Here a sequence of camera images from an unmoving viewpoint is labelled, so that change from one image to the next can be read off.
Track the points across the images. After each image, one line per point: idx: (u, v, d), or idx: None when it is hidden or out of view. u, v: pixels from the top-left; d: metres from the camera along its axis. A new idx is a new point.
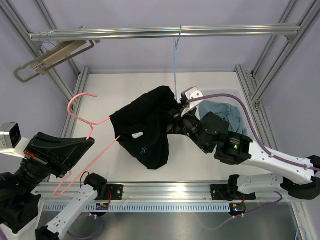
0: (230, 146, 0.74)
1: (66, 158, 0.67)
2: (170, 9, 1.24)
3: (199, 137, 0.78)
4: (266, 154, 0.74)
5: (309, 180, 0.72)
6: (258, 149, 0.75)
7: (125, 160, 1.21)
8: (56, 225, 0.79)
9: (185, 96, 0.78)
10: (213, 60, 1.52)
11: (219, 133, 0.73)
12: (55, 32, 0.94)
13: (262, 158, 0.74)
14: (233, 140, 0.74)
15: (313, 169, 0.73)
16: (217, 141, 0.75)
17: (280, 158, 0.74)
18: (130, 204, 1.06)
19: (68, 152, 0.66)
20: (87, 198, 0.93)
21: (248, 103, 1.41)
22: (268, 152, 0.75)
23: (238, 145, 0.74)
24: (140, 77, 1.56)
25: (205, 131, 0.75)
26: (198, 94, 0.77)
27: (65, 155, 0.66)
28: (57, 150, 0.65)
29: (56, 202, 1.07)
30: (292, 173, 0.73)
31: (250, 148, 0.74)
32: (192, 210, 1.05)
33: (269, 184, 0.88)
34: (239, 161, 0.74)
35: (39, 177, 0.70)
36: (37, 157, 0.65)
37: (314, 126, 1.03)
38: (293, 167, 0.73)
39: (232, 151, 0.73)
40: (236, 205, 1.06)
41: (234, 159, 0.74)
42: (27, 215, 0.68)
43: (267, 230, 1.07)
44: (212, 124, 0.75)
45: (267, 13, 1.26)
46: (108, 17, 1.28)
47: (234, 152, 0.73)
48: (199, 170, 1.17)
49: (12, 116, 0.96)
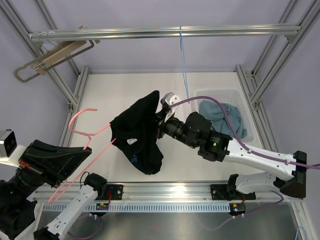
0: (210, 144, 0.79)
1: (61, 168, 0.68)
2: (170, 8, 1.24)
3: (184, 136, 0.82)
4: (245, 151, 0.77)
5: (290, 175, 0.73)
6: (238, 145, 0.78)
7: (125, 160, 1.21)
8: (56, 226, 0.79)
9: (165, 103, 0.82)
10: (213, 60, 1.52)
11: (201, 131, 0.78)
12: (55, 32, 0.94)
13: (241, 154, 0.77)
14: (213, 138, 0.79)
15: (294, 164, 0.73)
16: (200, 139, 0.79)
17: (259, 153, 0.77)
18: (130, 203, 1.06)
19: (65, 161, 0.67)
20: (87, 199, 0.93)
21: (248, 103, 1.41)
22: (247, 148, 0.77)
23: (217, 143, 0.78)
24: (140, 77, 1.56)
25: (189, 129, 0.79)
26: (176, 98, 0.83)
27: (61, 164, 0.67)
28: (51, 160, 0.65)
29: (56, 203, 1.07)
30: (272, 168, 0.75)
31: (230, 144, 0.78)
32: (192, 210, 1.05)
33: (264, 183, 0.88)
34: (220, 158, 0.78)
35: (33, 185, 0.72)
36: (31, 167, 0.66)
37: (313, 126, 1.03)
38: (274, 162, 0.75)
39: (213, 148, 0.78)
40: (236, 205, 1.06)
41: (215, 156, 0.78)
42: (23, 222, 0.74)
43: (265, 230, 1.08)
44: (195, 123, 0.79)
45: (267, 13, 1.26)
46: (108, 16, 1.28)
47: (214, 149, 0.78)
48: (199, 170, 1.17)
49: (12, 116, 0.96)
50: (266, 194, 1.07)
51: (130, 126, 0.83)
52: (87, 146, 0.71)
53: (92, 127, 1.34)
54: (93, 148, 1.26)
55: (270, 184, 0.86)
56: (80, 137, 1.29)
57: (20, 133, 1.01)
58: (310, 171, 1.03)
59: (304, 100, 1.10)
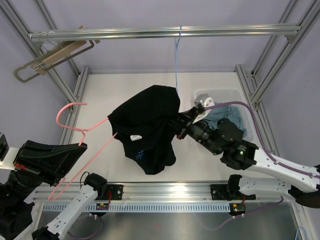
0: (237, 152, 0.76)
1: (58, 166, 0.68)
2: (170, 8, 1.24)
3: (209, 142, 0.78)
4: (271, 161, 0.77)
5: (315, 188, 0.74)
6: (264, 155, 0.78)
7: (125, 160, 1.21)
8: (56, 226, 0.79)
9: (200, 104, 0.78)
10: (213, 60, 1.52)
11: (234, 140, 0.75)
12: (55, 32, 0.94)
13: (268, 164, 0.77)
14: (240, 146, 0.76)
15: (318, 177, 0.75)
16: (228, 147, 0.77)
17: (286, 165, 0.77)
18: (130, 203, 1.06)
19: (61, 159, 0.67)
20: (87, 199, 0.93)
21: (248, 103, 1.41)
22: (274, 159, 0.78)
23: (244, 151, 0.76)
24: (140, 77, 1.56)
25: (221, 136, 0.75)
26: (210, 101, 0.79)
27: (57, 162, 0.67)
28: (47, 159, 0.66)
29: (56, 203, 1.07)
30: (297, 180, 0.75)
31: (257, 154, 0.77)
32: (192, 210, 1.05)
33: (276, 189, 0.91)
34: (245, 166, 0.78)
35: (30, 185, 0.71)
36: (28, 168, 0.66)
37: (313, 126, 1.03)
38: (299, 175, 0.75)
39: (241, 157, 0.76)
40: (236, 205, 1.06)
41: (240, 165, 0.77)
42: (20, 224, 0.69)
43: (266, 230, 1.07)
44: (227, 131, 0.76)
45: (267, 12, 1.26)
46: (108, 16, 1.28)
47: (242, 158, 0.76)
48: (199, 170, 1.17)
49: (11, 116, 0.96)
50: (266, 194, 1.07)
51: (133, 120, 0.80)
52: (83, 141, 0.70)
53: (92, 127, 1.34)
54: (93, 148, 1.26)
55: (284, 193, 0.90)
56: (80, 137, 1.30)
57: (20, 133, 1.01)
58: None
59: (304, 100, 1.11)
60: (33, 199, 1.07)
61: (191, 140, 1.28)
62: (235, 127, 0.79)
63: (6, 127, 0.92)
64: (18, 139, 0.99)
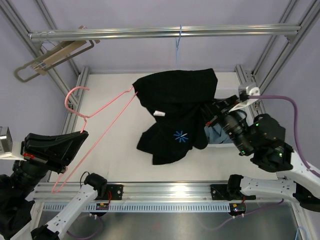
0: (274, 152, 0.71)
1: (65, 154, 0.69)
2: (170, 9, 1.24)
3: (241, 137, 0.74)
4: (305, 168, 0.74)
5: None
6: (299, 161, 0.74)
7: (125, 161, 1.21)
8: (56, 224, 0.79)
9: (244, 91, 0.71)
10: (213, 60, 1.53)
11: (277, 139, 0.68)
12: (55, 32, 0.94)
13: (301, 170, 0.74)
14: (278, 147, 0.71)
15: None
16: (266, 147, 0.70)
17: (318, 174, 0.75)
18: (130, 204, 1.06)
19: (65, 147, 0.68)
20: (87, 198, 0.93)
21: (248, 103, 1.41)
22: (307, 166, 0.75)
23: (282, 153, 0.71)
24: (140, 77, 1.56)
25: (263, 134, 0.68)
26: (256, 91, 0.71)
27: (62, 150, 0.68)
28: (53, 147, 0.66)
29: (56, 202, 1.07)
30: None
31: (293, 158, 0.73)
32: (192, 210, 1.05)
33: (279, 192, 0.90)
34: (280, 169, 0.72)
35: (35, 177, 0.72)
36: (37, 157, 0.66)
37: (313, 126, 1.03)
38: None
39: (276, 158, 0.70)
40: (236, 205, 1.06)
41: (276, 167, 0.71)
42: (20, 222, 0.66)
43: (267, 230, 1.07)
44: (269, 128, 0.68)
45: (267, 13, 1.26)
46: (108, 16, 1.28)
47: (277, 159, 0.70)
48: (199, 170, 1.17)
49: (12, 116, 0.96)
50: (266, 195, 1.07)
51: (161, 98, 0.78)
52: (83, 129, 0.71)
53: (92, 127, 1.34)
54: (93, 148, 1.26)
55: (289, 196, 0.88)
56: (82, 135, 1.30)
57: (20, 133, 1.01)
58: None
59: (304, 100, 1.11)
60: (33, 199, 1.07)
61: None
62: (279, 125, 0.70)
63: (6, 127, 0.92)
64: (18, 139, 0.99)
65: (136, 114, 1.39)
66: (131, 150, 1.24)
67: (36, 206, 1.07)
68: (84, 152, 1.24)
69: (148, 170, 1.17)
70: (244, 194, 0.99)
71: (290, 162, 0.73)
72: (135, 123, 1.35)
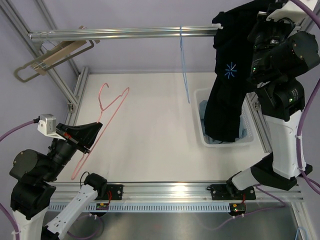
0: (286, 91, 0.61)
1: (91, 139, 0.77)
2: (170, 9, 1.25)
3: (264, 53, 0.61)
4: (295, 132, 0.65)
5: (289, 177, 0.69)
6: (296, 121, 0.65)
7: (125, 161, 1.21)
8: (56, 225, 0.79)
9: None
10: (213, 61, 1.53)
11: (302, 61, 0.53)
12: (55, 32, 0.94)
13: (290, 130, 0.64)
14: (293, 92, 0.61)
15: (301, 171, 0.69)
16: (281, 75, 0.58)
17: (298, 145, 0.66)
18: (129, 204, 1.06)
19: (88, 132, 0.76)
20: (87, 198, 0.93)
21: (249, 103, 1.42)
22: (298, 133, 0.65)
23: (292, 100, 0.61)
24: (140, 78, 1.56)
25: (293, 45, 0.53)
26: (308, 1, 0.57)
27: (87, 135, 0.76)
28: (83, 130, 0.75)
29: (57, 203, 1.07)
30: (289, 158, 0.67)
31: (295, 112, 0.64)
32: (192, 210, 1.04)
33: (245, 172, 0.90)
34: (278, 111, 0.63)
35: (65, 159, 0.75)
36: (72, 139, 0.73)
37: (313, 126, 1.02)
38: (294, 160, 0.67)
39: (285, 99, 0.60)
40: (236, 205, 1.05)
41: (275, 107, 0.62)
42: (44, 202, 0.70)
43: (266, 230, 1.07)
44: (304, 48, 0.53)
45: None
46: (108, 17, 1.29)
47: (284, 98, 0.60)
48: (199, 171, 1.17)
49: (12, 117, 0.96)
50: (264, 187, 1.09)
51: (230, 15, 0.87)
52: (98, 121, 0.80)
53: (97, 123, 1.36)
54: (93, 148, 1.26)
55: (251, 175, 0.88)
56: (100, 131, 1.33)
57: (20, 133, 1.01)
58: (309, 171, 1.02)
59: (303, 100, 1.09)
60: None
61: (191, 140, 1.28)
62: (316, 53, 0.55)
63: (6, 127, 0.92)
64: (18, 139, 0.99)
65: (136, 113, 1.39)
66: (131, 150, 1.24)
67: None
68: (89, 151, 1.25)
69: (147, 170, 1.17)
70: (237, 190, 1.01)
71: (291, 114, 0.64)
72: (136, 123, 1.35)
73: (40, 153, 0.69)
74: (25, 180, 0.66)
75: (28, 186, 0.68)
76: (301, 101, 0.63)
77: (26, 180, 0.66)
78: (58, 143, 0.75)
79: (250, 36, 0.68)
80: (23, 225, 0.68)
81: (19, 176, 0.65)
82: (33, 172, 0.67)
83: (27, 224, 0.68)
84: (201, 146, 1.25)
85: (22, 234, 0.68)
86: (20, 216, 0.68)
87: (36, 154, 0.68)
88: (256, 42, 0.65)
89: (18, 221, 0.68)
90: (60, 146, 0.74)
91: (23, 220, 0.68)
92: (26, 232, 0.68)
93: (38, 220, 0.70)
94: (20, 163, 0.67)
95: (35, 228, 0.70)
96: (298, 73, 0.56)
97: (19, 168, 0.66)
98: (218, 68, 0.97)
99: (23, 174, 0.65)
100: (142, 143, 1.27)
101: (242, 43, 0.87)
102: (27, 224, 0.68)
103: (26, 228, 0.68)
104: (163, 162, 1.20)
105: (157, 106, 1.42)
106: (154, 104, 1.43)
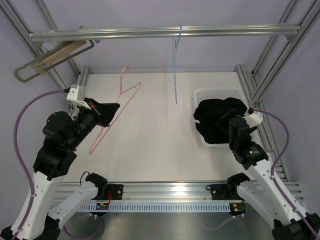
0: (247, 150, 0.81)
1: (110, 116, 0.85)
2: (169, 9, 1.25)
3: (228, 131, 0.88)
4: (269, 174, 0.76)
5: (288, 220, 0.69)
6: (267, 167, 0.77)
7: (125, 161, 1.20)
8: (57, 212, 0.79)
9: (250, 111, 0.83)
10: (213, 61, 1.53)
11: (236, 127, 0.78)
12: (55, 32, 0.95)
13: (263, 173, 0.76)
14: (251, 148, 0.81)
15: (299, 214, 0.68)
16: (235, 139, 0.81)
17: (278, 186, 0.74)
18: (130, 203, 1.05)
19: (108, 109, 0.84)
20: (88, 193, 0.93)
21: (248, 103, 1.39)
22: (272, 172, 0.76)
23: (253, 153, 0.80)
24: (141, 77, 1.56)
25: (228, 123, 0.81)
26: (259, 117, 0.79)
27: (107, 112, 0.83)
28: (105, 107, 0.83)
29: (55, 202, 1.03)
30: (276, 198, 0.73)
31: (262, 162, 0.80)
32: (192, 210, 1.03)
33: (265, 211, 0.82)
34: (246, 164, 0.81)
35: (87, 130, 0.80)
36: (97, 110, 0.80)
37: (313, 127, 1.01)
38: (282, 200, 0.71)
39: (246, 154, 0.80)
40: (236, 205, 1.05)
41: (243, 161, 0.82)
42: (65, 167, 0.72)
43: (267, 230, 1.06)
44: (236, 120, 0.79)
45: (267, 13, 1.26)
46: (108, 16, 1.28)
47: (246, 155, 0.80)
48: (200, 171, 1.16)
49: (12, 116, 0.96)
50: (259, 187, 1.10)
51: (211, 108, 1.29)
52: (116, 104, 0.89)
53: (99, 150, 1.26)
54: (93, 148, 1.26)
55: (270, 221, 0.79)
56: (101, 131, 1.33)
57: (21, 133, 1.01)
58: (310, 171, 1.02)
59: (303, 100, 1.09)
60: None
61: (190, 141, 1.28)
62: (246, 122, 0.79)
63: (5, 127, 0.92)
64: (18, 139, 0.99)
65: (137, 113, 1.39)
66: (131, 150, 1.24)
67: None
68: (90, 150, 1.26)
69: (147, 170, 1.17)
70: (237, 193, 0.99)
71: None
72: (136, 124, 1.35)
73: (70, 119, 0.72)
74: (54, 138, 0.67)
75: (52, 149, 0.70)
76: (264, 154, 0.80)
77: (55, 139, 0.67)
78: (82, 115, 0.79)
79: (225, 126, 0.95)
80: (41, 187, 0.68)
81: (49, 133, 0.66)
82: (63, 131, 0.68)
83: (45, 186, 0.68)
84: (201, 146, 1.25)
85: (36, 199, 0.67)
86: (41, 178, 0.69)
87: (67, 118, 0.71)
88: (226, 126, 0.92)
89: (36, 183, 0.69)
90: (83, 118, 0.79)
91: (42, 182, 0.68)
92: (41, 196, 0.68)
93: (54, 187, 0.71)
94: (52, 122, 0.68)
95: (50, 194, 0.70)
96: (243, 134, 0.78)
97: (51, 125, 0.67)
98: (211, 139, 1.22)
99: (55, 131, 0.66)
100: (143, 143, 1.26)
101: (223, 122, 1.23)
102: (46, 186, 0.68)
103: (43, 192, 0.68)
104: (163, 163, 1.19)
105: (157, 106, 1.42)
106: (154, 104, 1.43)
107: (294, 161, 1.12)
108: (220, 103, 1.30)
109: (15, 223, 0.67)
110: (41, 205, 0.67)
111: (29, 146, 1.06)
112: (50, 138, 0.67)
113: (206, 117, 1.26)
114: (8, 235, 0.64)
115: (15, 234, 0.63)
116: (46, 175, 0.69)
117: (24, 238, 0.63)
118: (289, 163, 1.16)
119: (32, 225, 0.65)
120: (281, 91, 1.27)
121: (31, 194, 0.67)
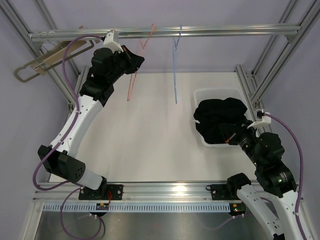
0: (275, 175, 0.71)
1: (139, 64, 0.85)
2: (169, 9, 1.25)
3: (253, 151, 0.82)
4: (292, 209, 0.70)
5: None
6: (292, 200, 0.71)
7: (125, 161, 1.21)
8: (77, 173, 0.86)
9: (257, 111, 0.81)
10: (212, 61, 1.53)
11: (268, 148, 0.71)
12: (55, 32, 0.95)
13: (286, 207, 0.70)
14: (281, 174, 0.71)
15: None
16: (263, 159, 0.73)
17: (300, 223, 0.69)
18: (130, 203, 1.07)
19: (137, 58, 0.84)
20: (96, 176, 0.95)
21: (248, 103, 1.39)
22: (296, 209, 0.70)
23: (282, 181, 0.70)
24: (140, 77, 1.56)
25: (260, 140, 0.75)
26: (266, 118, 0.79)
27: (135, 60, 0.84)
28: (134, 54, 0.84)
29: (55, 202, 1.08)
30: (292, 233, 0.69)
31: (288, 191, 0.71)
32: (193, 210, 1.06)
33: (266, 223, 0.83)
34: (271, 190, 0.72)
35: (121, 72, 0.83)
36: (127, 54, 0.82)
37: (314, 127, 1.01)
38: (298, 234, 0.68)
39: (273, 179, 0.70)
40: (236, 205, 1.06)
41: (268, 186, 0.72)
42: (105, 97, 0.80)
43: None
44: (268, 139, 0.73)
45: (266, 13, 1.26)
46: (108, 16, 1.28)
47: (274, 180, 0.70)
48: (199, 171, 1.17)
49: (11, 117, 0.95)
50: (258, 187, 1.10)
51: (211, 107, 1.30)
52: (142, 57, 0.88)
53: (99, 150, 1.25)
54: (93, 147, 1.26)
55: (269, 233, 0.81)
56: (102, 130, 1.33)
57: (21, 133, 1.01)
58: (310, 171, 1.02)
59: (303, 100, 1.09)
60: (33, 199, 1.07)
61: (190, 141, 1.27)
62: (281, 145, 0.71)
63: (5, 127, 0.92)
64: (18, 139, 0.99)
65: (137, 112, 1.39)
66: (131, 150, 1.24)
67: (36, 206, 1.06)
68: (89, 149, 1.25)
69: (147, 170, 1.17)
70: (236, 195, 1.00)
71: (283, 193, 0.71)
72: (136, 123, 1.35)
73: (113, 55, 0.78)
74: (100, 67, 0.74)
75: (94, 81, 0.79)
76: (292, 182, 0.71)
77: (101, 68, 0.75)
78: (116, 57, 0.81)
79: (242, 144, 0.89)
80: (86, 107, 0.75)
81: (97, 62, 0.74)
82: (105, 64, 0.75)
83: (89, 106, 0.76)
84: (201, 146, 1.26)
85: (81, 115, 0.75)
86: (86, 99, 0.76)
87: (111, 53, 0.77)
88: (246, 144, 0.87)
89: (82, 103, 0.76)
90: (118, 61, 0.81)
91: (87, 102, 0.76)
92: (85, 114, 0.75)
93: (96, 109, 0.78)
94: (97, 55, 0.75)
95: (92, 116, 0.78)
96: (275, 156, 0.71)
97: (96, 57, 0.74)
98: (211, 139, 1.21)
99: (102, 60, 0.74)
100: (143, 143, 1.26)
101: (223, 121, 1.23)
102: (91, 105, 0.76)
103: (87, 111, 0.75)
104: (163, 162, 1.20)
105: (157, 107, 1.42)
106: (155, 104, 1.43)
107: (294, 162, 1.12)
108: (219, 103, 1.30)
109: (55, 138, 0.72)
110: (82, 123, 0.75)
111: (29, 147, 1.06)
112: (97, 66, 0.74)
113: (206, 117, 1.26)
114: (48, 148, 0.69)
115: (56, 146, 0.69)
116: (92, 98, 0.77)
117: (64, 150, 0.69)
118: (289, 163, 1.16)
119: (73, 140, 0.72)
120: (281, 91, 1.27)
121: (76, 110, 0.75)
